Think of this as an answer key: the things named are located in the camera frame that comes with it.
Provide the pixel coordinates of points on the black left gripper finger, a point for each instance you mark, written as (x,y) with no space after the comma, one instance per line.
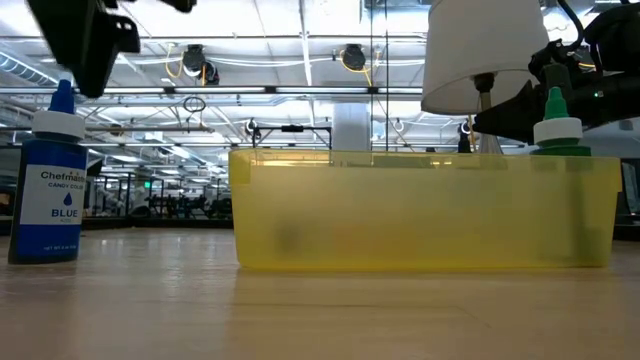
(97,75)

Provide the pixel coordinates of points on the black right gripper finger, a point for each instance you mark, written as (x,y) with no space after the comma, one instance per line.
(520,112)
(515,137)

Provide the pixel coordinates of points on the large green food coloring bottle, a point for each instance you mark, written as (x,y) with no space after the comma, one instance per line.
(557,131)

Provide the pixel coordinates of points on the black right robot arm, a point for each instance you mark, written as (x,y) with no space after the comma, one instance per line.
(617,35)

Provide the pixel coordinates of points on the large blue food coloring bottle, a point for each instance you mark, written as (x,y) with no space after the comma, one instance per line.
(50,200)

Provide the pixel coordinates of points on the silver lamp base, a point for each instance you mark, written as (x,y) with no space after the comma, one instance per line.
(491,146)

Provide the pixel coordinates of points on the black background hanging device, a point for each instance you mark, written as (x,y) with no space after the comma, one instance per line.
(463,145)

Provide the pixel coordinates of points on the white lamp shade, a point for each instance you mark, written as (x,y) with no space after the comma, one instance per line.
(480,50)

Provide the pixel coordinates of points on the background monitor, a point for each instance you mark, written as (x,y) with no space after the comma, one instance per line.
(631,187)

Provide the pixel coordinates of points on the background robot workstations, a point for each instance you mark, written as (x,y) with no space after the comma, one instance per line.
(150,202)

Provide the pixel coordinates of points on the yellow translucent plastic bin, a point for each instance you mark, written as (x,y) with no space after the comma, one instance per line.
(400,215)

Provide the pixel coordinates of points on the thin black vertical pole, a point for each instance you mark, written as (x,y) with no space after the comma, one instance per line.
(386,75)
(371,75)

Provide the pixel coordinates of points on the white building column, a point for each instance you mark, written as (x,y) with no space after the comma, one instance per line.
(350,130)

